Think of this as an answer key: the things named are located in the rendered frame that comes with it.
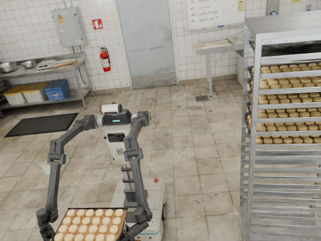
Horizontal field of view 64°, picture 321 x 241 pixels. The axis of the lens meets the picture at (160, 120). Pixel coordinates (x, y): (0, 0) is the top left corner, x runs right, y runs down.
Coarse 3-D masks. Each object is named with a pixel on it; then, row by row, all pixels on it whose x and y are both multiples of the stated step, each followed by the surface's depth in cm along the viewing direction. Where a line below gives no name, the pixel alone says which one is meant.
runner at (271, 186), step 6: (240, 186) 227; (246, 186) 226; (258, 186) 224; (264, 186) 223; (270, 186) 222; (276, 186) 221; (282, 186) 220; (288, 186) 219; (294, 186) 218; (300, 186) 217; (306, 186) 216; (312, 186) 215; (318, 186) 214
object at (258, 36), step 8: (256, 40) 123; (256, 48) 125; (256, 56) 127; (256, 64) 128; (256, 72) 130; (256, 80) 132; (256, 88) 135; (256, 96) 137; (256, 104) 139; (256, 112) 141; (256, 120) 144; (256, 128) 146; (256, 136) 149; (248, 176) 167; (248, 184) 168; (248, 192) 171; (248, 200) 175; (248, 208) 179; (248, 216) 182; (248, 224) 187; (248, 232) 191; (248, 240) 195
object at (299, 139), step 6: (258, 138) 161; (264, 138) 163; (270, 138) 159; (276, 138) 159; (282, 138) 161; (288, 138) 157; (294, 138) 156; (300, 138) 155; (306, 138) 155; (312, 138) 157; (318, 138) 153
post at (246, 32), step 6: (246, 18) 161; (246, 30) 163; (246, 36) 165; (246, 48) 168; (246, 60) 172; (246, 72) 176; (246, 84) 181; (246, 96) 185; (240, 168) 221; (240, 174) 223; (240, 180) 225; (240, 204) 239
